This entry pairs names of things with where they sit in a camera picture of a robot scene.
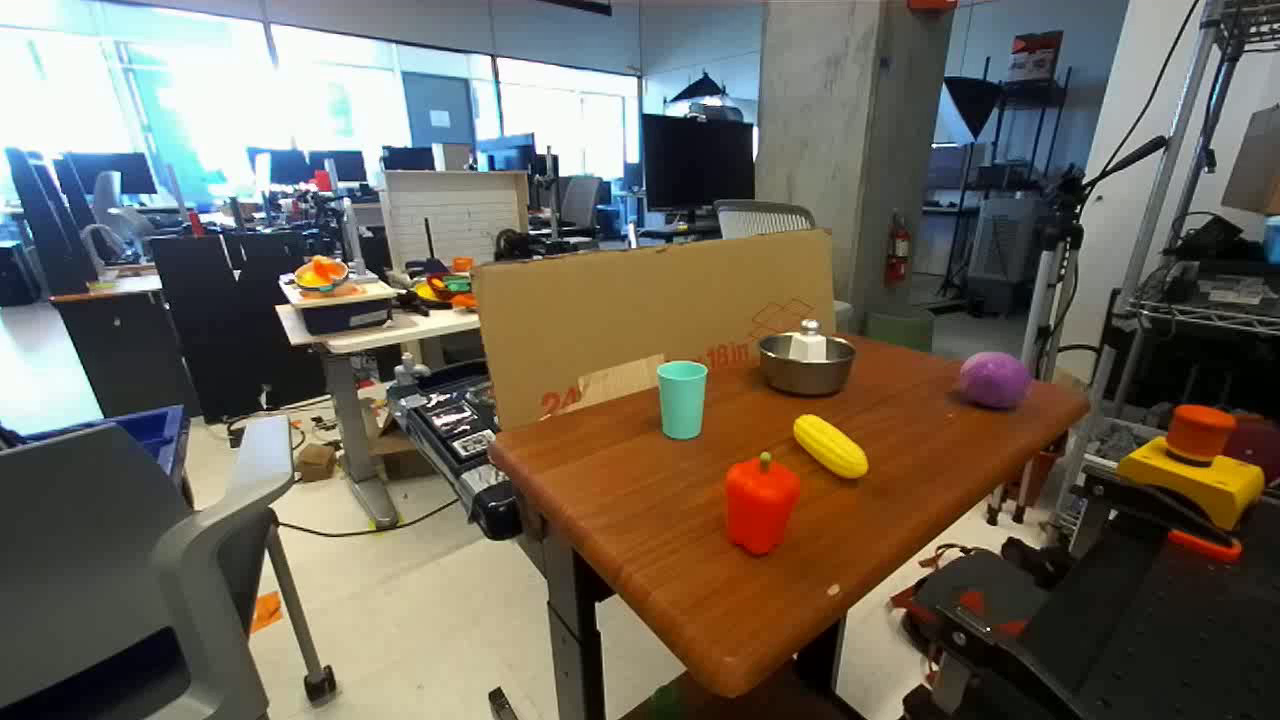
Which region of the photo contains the silver metal bowl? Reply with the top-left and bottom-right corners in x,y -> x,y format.
757,328 -> 859,401

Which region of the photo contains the white salt shaker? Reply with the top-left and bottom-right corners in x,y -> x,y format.
783,315 -> 834,367

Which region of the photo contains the teal plastic cup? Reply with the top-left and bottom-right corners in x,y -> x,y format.
651,355 -> 713,446

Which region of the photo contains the brown cardboard panel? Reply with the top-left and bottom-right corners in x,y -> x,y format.
471,228 -> 841,434

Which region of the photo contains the orange toy bell pepper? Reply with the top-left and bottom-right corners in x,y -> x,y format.
720,448 -> 803,560

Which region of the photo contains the black control box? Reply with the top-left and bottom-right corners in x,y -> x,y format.
395,371 -> 529,546

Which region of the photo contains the black monitor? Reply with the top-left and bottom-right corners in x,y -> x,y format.
641,111 -> 762,215

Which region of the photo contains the yellow toy corn cob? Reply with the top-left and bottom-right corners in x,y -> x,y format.
789,414 -> 874,486

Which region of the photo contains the colourful toy pile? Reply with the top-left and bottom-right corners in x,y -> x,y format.
414,253 -> 480,315

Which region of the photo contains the white board panel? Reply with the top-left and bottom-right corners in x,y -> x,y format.
381,170 -> 532,271

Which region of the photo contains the red fire extinguisher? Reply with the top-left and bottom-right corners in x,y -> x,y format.
883,215 -> 916,291

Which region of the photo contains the grey table leg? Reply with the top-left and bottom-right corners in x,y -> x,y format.
537,534 -> 613,720

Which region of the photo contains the white side table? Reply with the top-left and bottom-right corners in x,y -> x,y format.
273,297 -> 484,534

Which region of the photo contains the black tray with fruit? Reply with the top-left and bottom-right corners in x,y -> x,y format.
278,253 -> 401,335

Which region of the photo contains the purple plush ball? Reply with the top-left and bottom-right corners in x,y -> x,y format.
958,349 -> 1038,417

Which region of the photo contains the black shelf rack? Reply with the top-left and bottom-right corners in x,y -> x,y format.
952,76 -> 1074,315

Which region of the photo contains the black storage cabinet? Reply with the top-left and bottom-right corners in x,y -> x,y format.
146,228 -> 314,425

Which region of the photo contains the metal equipment cart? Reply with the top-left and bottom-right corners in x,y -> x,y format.
1094,0 -> 1280,417

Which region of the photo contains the yellow emergency stop button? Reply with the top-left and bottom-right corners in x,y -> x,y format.
1117,401 -> 1268,535

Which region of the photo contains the grey office chair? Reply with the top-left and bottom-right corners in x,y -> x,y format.
0,414 -> 342,720

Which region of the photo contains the black camera tripod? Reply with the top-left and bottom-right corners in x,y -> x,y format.
1016,131 -> 1176,385

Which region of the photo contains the orange handled black clamp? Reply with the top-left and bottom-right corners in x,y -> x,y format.
1163,523 -> 1249,567

